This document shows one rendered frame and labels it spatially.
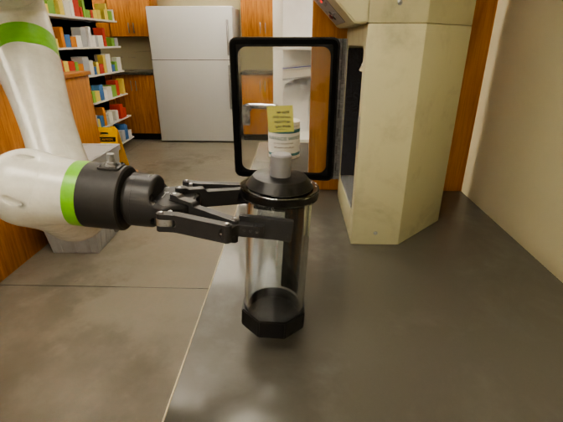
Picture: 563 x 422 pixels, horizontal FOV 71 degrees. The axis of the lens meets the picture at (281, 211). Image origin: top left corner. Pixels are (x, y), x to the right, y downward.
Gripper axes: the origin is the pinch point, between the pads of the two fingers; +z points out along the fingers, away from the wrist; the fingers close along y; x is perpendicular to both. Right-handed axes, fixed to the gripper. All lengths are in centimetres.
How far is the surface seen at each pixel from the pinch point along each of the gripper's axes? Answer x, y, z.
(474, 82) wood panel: -17, 69, 52
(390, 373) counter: 19.9, -7.5, 19.0
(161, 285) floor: 123, 149, -66
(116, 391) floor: 122, 71, -61
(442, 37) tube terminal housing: -26, 37, 30
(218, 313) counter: 22.5, 5.1, -8.2
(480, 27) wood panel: -31, 69, 50
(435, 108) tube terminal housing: -12, 38, 32
